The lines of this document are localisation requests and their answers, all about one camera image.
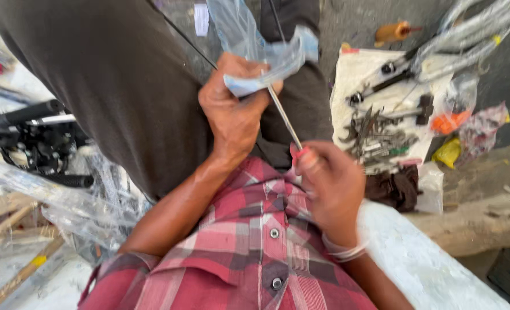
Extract person's left hand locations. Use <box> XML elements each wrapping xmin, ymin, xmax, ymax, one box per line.
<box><xmin>198</xmin><ymin>52</ymin><xmax>283</xmax><ymax>163</ymax></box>

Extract person's right hand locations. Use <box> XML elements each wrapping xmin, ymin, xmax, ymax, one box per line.
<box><xmin>290</xmin><ymin>140</ymin><xmax>367</xmax><ymax>248</ymax></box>

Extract clear plastic bag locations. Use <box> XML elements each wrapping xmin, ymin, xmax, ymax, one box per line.
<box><xmin>205</xmin><ymin>0</ymin><xmax>320</xmax><ymax>98</ymax></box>

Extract red handled screwdriver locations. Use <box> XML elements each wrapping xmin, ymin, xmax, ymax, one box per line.
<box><xmin>267</xmin><ymin>85</ymin><xmax>311</xmax><ymax>166</ymax></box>

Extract heap of metal wrenches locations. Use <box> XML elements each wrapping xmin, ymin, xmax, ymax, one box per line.
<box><xmin>339</xmin><ymin>108</ymin><xmax>419</xmax><ymax>168</ymax></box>

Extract dark brown rag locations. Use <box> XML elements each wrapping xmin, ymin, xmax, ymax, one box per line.
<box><xmin>364</xmin><ymin>165</ymin><xmax>420</xmax><ymax>213</ymax></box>

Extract white wrist band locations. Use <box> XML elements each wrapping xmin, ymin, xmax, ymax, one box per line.
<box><xmin>322</xmin><ymin>232</ymin><xmax>370</xmax><ymax>263</ymax></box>

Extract white tool cloth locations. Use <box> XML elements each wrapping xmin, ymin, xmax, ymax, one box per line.
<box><xmin>330</xmin><ymin>46</ymin><xmax>454</xmax><ymax>173</ymax></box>

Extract red plaid shirt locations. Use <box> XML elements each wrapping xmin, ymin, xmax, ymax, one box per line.
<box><xmin>78</xmin><ymin>156</ymin><xmax>378</xmax><ymax>310</ymax></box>

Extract white plastic bag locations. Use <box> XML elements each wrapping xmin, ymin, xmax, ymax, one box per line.
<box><xmin>415</xmin><ymin>161</ymin><xmax>445</xmax><ymax>215</ymax></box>

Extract black head hammer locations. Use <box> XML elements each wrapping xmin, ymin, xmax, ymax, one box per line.
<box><xmin>384</xmin><ymin>95</ymin><xmax>435</xmax><ymax>126</ymax></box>

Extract dark grey trousers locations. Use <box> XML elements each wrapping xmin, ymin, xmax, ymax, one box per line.
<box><xmin>0</xmin><ymin>0</ymin><xmax>334</xmax><ymax>203</ymax></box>

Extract yellow plastic bag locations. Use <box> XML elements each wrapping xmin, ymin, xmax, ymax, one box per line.
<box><xmin>432</xmin><ymin>137</ymin><xmax>462</xmax><ymax>169</ymax></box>

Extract white painted bench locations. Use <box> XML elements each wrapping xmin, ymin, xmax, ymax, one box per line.
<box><xmin>358</xmin><ymin>200</ymin><xmax>510</xmax><ymax>310</ymax></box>

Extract plastic bag of orange parts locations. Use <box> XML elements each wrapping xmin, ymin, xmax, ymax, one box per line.
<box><xmin>429</xmin><ymin>72</ymin><xmax>480</xmax><ymax>136</ymax></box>

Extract orange oil bottle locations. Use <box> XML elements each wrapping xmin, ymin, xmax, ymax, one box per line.
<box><xmin>374</xmin><ymin>21</ymin><xmax>423</xmax><ymax>48</ymax></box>

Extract plastic bag of pink parts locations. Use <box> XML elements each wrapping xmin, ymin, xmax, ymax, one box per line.
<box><xmin>458</xmin><ymin>102</ymin><xmax>510</xmax><ymax>162</ymax></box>

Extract bundle of plastic wrapped rods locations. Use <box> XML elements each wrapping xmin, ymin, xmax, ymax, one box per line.
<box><xmin>412</xmin><ymin>0</ymin><xmax>510</xmax><ymax>82</ymax></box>

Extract clear plastic wrapping sheet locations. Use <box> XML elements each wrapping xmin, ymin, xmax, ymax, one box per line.
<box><xmin>0</xmin><ymin>144</ymin><xmax>152</xmax><ymax>265</ymax></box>

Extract wooden slats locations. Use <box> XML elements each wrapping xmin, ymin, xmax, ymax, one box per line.
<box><xmin>0</xmin><ymin>191</ymin><xmax>66</xmax><ymax>310</ymax></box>

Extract black bicycle handlebar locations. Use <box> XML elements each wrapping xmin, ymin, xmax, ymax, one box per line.
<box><xmin>0</xmin><ymin>99</ymin><xmax>95</xmax><ymax>189</ymax></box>

